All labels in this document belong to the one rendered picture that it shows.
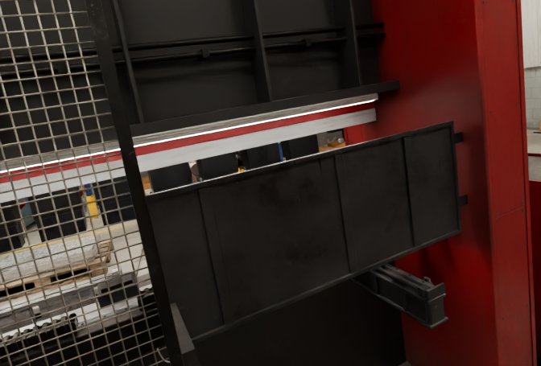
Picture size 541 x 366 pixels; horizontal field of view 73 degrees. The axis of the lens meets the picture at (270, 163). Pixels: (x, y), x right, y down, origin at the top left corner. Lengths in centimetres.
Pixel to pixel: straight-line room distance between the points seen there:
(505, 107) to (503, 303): 78
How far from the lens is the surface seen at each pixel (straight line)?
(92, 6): 75
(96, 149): 125
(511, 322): 191
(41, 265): 460
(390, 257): 141
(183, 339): 93
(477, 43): 152
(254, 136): 157
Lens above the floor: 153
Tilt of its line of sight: 10 degrees down
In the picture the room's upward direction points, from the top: 9 degrees counter-clockwise
